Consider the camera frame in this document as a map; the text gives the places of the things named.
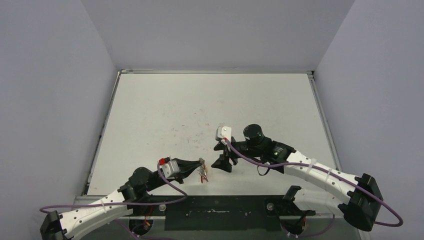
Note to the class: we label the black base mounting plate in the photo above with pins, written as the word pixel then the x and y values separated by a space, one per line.
pixel 226 213

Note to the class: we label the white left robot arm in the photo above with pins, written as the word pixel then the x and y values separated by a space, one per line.
pixel 83 219

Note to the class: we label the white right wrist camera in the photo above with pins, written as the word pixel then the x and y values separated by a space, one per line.
pixel 222 133

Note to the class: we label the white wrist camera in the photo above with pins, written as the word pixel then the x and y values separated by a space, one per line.
pixel 170 167
pixel 222 133

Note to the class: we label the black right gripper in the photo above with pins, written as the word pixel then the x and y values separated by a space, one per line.
pixel 226 151

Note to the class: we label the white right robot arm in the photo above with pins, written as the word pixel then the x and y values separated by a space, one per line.
pixel 355 198

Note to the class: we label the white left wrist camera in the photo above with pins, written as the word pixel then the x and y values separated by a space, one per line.
pixel 170 167

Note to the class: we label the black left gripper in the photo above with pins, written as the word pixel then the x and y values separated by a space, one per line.
pixel 183 164

